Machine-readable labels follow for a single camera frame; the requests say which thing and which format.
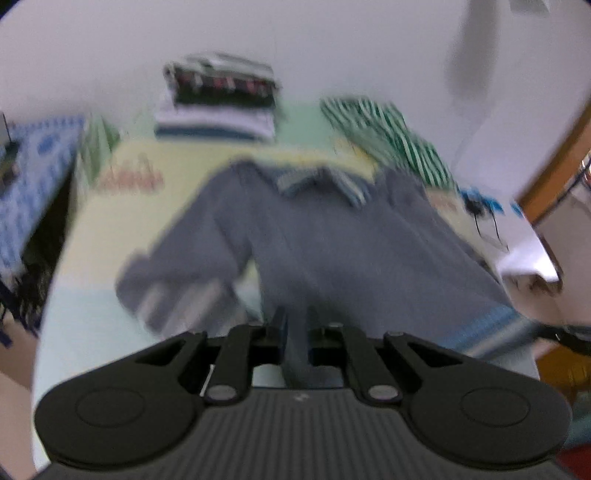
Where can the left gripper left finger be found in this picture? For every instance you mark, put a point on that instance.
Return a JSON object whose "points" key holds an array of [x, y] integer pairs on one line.
{"points": [[246, 347]]}

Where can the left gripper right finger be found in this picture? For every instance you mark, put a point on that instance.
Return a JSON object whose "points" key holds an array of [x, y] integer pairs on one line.
{"points": [[334, 342]]}

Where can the grey knit sweater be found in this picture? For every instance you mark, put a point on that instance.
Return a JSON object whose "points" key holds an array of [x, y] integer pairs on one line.
{"points": [[329, 246]]}

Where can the black power adapter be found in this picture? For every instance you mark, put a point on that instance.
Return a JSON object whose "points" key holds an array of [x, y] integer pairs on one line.
{"points": [[474, 206]]}

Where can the blue plastic object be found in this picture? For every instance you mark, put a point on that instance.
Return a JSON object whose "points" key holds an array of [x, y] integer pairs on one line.
{"points": [[492, 204]]}

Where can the yellow baby blanket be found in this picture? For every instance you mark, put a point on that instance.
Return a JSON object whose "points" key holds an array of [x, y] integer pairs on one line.
{"points": [[140, 190]]}

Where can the green white striped garment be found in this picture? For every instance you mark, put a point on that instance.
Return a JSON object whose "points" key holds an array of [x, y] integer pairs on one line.
{"points": [[381, 131]]}

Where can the blue folded garment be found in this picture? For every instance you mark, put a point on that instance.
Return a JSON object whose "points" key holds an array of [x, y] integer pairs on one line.
{"points": [[205, 133]]}

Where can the white folded garment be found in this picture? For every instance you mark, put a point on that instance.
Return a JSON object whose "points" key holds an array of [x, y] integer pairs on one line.
{"points": [[257, 122]]}

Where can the dark green folded garment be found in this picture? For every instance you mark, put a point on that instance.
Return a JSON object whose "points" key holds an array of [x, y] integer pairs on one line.
{"points": [[211, 97]]}

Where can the red plaid folded shirt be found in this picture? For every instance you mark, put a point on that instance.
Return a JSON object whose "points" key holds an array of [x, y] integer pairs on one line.
{"points": [[196, 83]]}

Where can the blue patterned cloth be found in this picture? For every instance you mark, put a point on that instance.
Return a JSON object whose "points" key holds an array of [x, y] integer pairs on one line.
{"points": [[47, 150]]}

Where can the dark green striped folded shirt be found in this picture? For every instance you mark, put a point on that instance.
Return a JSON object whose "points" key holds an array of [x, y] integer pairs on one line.
{"points": [[220, 64]]}

